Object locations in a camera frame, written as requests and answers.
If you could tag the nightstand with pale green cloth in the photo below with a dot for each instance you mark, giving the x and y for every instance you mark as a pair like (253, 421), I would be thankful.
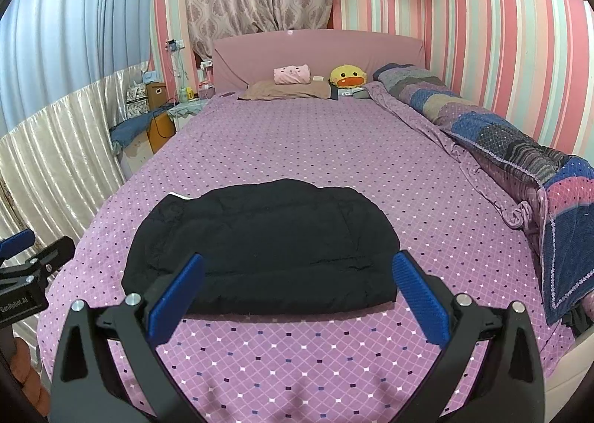
(188, 110)

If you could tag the bed with purple patterned sheet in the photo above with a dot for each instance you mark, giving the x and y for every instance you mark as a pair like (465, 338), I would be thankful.
(301, 135)

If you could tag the pink bed headboard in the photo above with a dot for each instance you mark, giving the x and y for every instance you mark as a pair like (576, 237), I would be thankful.
(325, 52)

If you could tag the black padded jacket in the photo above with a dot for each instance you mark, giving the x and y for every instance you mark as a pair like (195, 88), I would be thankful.
(260, 237)

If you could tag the cream satin curtain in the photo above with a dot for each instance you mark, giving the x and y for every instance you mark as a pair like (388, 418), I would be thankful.
(55, 149)

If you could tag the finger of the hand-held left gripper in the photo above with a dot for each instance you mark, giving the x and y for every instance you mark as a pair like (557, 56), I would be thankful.
(53, 252)
(16, 241)

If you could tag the blue curtain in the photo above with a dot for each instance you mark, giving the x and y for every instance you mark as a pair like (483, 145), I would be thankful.
(69, 24)

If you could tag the white wall socket with chargers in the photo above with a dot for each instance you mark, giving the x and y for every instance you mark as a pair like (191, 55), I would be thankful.
(176, 45)

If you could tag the grey folded cloth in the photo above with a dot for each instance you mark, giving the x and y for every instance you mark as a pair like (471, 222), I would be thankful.
(355, 93)

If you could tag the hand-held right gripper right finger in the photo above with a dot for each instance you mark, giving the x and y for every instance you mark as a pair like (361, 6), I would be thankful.
(422, 297)

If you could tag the blue denim cloth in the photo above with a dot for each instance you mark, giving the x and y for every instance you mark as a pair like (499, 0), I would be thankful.
(130, 128)

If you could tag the dark cloth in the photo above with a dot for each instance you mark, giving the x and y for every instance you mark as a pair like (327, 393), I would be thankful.
(577, 316)

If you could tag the light blue packet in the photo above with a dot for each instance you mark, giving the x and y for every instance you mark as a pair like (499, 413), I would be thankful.
(148, 76)

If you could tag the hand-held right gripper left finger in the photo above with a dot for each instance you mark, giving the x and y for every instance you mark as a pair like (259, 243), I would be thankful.
(176, 297)

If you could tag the floral patterned bag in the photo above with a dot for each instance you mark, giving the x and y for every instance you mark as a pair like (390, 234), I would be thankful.
(136, 100)

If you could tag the beige low cabinet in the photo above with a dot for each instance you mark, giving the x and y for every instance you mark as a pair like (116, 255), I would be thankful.
(134, 158)

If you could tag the patchwork quilt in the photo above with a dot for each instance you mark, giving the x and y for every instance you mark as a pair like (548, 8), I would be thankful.
(487, 135)

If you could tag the brown pillow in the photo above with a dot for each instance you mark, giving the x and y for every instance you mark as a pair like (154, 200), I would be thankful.
(278, 91)

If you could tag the pink storage box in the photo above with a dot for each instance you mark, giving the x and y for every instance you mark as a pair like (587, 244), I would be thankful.
(207, 89)

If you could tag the yellow duck plush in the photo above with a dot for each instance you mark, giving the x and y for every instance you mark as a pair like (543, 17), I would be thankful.
(347, 75)

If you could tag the person's left hand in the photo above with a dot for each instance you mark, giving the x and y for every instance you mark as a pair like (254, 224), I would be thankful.
(28, 376)

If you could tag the orange cabinet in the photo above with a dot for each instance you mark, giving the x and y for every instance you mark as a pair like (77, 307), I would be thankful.
(162, 133)

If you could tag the pink plush pillow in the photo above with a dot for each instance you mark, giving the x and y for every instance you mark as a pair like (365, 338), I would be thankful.
(291, 74)

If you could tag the brown cardboard box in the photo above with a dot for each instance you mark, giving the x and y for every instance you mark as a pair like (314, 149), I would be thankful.
(155, 94)

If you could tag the yellow green bottle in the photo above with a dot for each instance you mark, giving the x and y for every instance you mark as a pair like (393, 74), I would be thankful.
(184, 94)

